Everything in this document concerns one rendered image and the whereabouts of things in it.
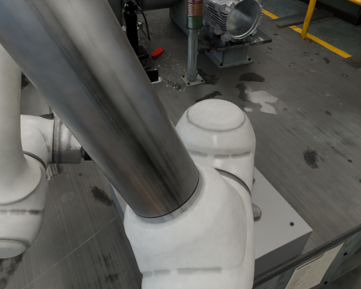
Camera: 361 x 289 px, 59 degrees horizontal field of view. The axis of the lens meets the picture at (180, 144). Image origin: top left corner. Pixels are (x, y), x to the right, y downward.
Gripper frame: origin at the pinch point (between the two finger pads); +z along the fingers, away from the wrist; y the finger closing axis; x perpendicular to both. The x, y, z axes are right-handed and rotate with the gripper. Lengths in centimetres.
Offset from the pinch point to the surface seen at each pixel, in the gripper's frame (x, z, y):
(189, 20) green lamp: 33, 16, 47
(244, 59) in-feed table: 54, 50, 44
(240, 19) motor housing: 47, 44, 59
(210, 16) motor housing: 45, 29, 56
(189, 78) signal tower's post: 50, 22, 31
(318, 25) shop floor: 221, 245, 163
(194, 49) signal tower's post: 40, 20, 40
